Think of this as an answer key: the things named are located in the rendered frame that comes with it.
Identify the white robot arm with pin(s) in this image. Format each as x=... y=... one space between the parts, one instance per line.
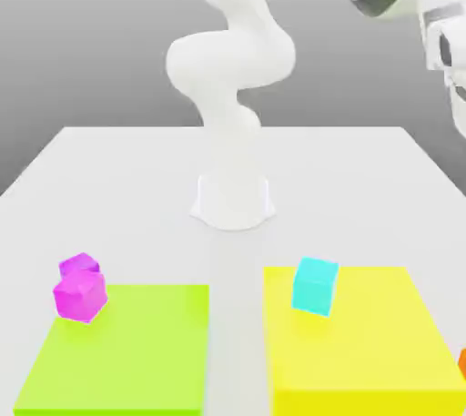
x=233 y=59

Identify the small magenta cube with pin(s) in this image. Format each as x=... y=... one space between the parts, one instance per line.
x=78 y=297
x=78 y=262

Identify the small cyan cube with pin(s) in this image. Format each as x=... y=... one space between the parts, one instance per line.
x=314 y=286

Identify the small orange cube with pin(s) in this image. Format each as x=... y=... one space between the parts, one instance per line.
x=463 y=363

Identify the large lime green box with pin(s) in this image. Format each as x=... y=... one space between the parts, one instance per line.
x=127 y=350

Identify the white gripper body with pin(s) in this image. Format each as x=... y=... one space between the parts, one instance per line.
x=457 y=113

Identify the large yellow box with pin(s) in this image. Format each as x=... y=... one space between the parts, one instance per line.
x=364 y=350

